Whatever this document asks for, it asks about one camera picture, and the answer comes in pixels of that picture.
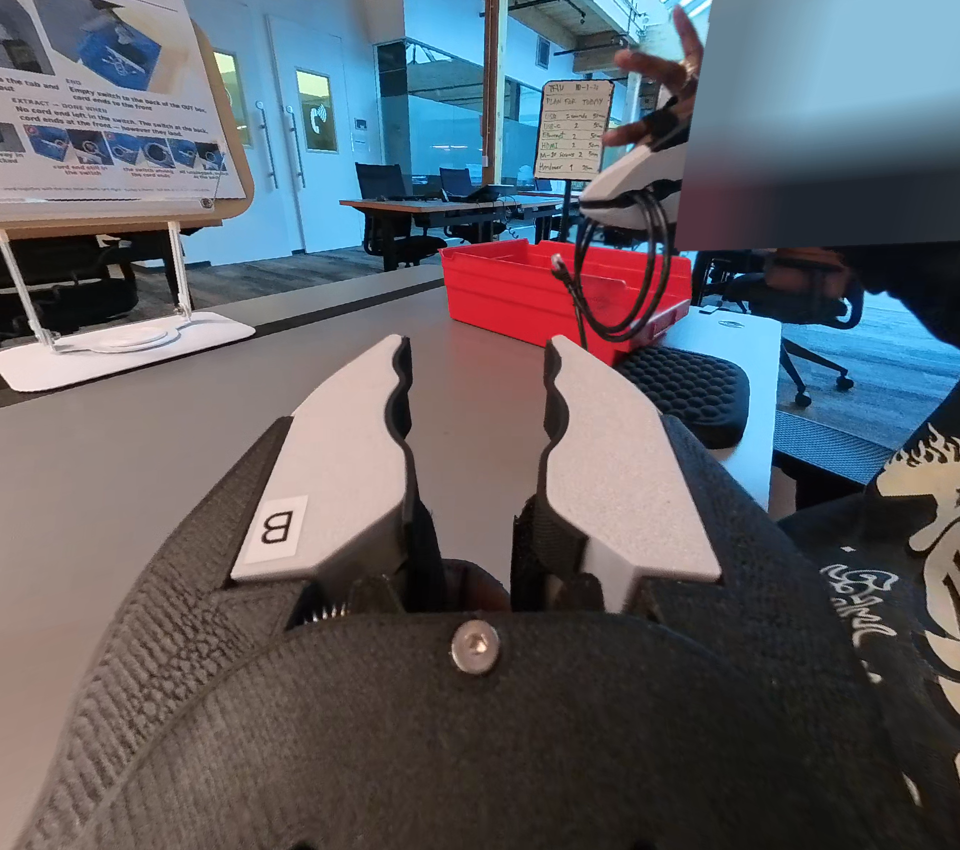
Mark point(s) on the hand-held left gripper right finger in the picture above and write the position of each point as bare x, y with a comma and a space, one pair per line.
622, 475

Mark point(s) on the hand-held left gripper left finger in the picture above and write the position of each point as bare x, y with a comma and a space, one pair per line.
337, 460

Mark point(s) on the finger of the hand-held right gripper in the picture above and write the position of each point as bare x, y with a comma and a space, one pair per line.
645, 171
622, 213

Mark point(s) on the red plastic bin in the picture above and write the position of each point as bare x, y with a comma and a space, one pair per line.
510, 295

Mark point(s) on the white handwritten whiteboard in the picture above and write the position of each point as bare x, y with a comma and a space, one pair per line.
574, 129

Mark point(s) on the black chair armrest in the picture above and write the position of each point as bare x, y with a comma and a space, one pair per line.
690, 385

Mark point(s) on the black office chair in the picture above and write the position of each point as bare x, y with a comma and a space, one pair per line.
382, 182
457, 182

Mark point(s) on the wooden office desk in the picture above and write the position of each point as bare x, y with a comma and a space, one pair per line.
450, 204

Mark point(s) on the black swivel chair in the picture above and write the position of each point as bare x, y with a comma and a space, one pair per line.
795, 310

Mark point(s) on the mesh office chair seat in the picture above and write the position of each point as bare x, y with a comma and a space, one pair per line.
825, 441

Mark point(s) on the person's black printed shirt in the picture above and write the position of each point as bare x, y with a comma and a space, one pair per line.
885, 602

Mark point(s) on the green phone sign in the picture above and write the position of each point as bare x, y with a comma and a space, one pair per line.
316, 111

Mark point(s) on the wooden instruction board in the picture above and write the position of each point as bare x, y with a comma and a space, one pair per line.
112, 39

